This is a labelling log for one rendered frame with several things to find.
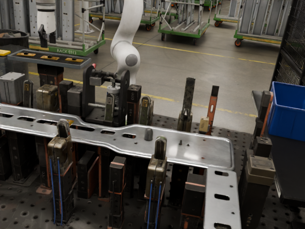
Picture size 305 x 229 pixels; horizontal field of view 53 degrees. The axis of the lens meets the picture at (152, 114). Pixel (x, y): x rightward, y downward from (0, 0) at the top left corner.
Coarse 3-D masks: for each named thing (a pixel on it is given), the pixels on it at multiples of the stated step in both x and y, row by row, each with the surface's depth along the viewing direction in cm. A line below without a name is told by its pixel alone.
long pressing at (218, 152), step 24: (0, 120) 123; (24, 120) 125; (48, 120) 127; (96, 144) 114; (120, 144) 114; (144, 144) 115; (168, 144) 117; (192, 144) 118; (216, 144) 119; (216, 168) 106
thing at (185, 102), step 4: (188, 80) 120; (192, 80) 120; (188, 84) 120; (192, 84) 120; (188, 88) 124; (192, 88) 123; (184, 92) 124; (188, 92) 125; (192, 92) 123; (184, 96) 124; (188, 96) 125; (192, 96) 124; (184, 100) 125; (188, 100) 126; (184, 104) 125; (188, 104) 126; (184, 108) 127; (188, 108) 126; (188, 116) 126
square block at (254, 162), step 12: (252, 156) 103; (252, 168) 97; (264, 168) 97; (252, 180) 99; (264, 180) 98; (240, 192) 110; (252, 192) 101; (264, 192) 100; (240, 204) 107; (252, 204) 103; (264, 204) 102; (252, 216) 105; (252, 228) 107
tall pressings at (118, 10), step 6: (108, 0) 850; (120, 0) 868; (102, 6) 885; (108, 6) 857; (120, 6) 856; (96, 12) 853; (102, 12) 844; (108, 12) 847; (114, 12) 860; (120, 12) 861
